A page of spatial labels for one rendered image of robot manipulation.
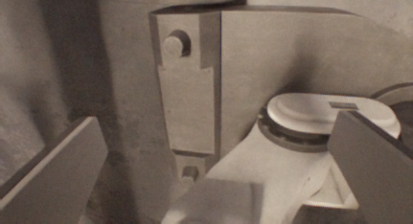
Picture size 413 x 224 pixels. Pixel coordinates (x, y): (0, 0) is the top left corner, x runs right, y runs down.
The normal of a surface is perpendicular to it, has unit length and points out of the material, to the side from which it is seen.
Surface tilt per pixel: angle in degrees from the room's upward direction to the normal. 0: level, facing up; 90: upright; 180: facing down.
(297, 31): 0
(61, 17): 0
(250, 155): 90
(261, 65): 0
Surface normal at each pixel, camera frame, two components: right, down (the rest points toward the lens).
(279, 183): -0.03, -0.86
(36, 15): -0.19, 0.50
